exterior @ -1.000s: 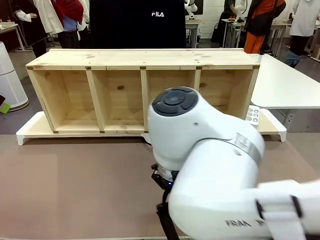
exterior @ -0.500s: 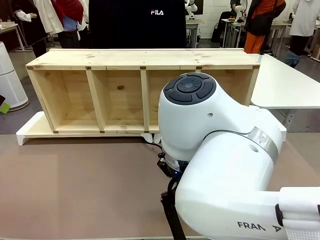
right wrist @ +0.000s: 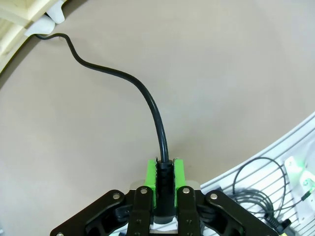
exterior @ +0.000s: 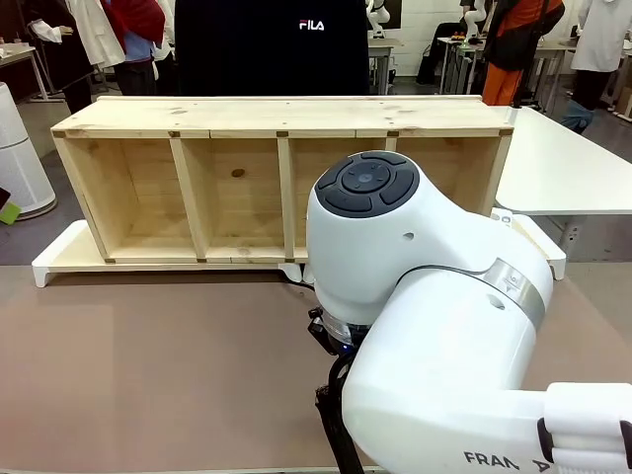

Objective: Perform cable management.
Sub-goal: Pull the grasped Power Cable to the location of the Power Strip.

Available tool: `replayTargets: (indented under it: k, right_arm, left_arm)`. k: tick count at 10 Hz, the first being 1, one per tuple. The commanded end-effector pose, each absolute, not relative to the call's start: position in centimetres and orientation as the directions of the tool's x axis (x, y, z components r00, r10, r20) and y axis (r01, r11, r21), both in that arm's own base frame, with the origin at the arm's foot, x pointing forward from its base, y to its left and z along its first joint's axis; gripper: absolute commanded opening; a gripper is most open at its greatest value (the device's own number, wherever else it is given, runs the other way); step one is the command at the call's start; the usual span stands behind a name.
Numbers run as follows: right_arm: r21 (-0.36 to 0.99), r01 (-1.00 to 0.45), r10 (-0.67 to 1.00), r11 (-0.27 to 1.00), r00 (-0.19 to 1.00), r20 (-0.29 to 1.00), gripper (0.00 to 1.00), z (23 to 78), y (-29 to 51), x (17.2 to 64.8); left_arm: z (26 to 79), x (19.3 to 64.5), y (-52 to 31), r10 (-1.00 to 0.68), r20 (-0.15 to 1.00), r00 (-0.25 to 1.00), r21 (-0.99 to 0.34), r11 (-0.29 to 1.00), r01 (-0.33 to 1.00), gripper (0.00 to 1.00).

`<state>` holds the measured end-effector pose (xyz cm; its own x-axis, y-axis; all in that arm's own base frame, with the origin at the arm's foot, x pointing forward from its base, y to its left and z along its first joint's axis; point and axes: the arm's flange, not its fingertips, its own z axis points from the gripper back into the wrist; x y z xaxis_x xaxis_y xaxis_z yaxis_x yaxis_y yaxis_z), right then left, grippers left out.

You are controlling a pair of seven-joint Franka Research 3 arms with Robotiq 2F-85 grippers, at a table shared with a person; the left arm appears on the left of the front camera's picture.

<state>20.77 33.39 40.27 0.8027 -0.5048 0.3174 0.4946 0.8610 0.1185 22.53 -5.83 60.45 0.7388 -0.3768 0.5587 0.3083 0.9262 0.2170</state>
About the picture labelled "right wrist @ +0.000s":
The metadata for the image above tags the black and yellow connector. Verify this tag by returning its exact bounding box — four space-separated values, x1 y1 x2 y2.
264 212 293 234

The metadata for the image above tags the grey coiled thin cable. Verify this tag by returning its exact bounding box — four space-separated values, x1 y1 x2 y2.
232 156 291 222

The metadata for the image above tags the white slatted tray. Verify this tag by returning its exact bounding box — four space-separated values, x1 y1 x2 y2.
200 116 315 236

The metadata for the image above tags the white bracket with green light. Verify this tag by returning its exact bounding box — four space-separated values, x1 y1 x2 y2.
283 155 315 222

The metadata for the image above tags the black power cable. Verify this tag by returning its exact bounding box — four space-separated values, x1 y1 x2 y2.
34 32 177 226

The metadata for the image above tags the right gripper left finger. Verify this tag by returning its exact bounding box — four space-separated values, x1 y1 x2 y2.
50 158 158 236

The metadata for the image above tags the light wooden shelf unit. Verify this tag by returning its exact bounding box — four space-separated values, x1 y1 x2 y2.
0 0 63 77

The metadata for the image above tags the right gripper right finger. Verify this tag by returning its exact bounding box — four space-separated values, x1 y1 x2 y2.
173 158 276 236

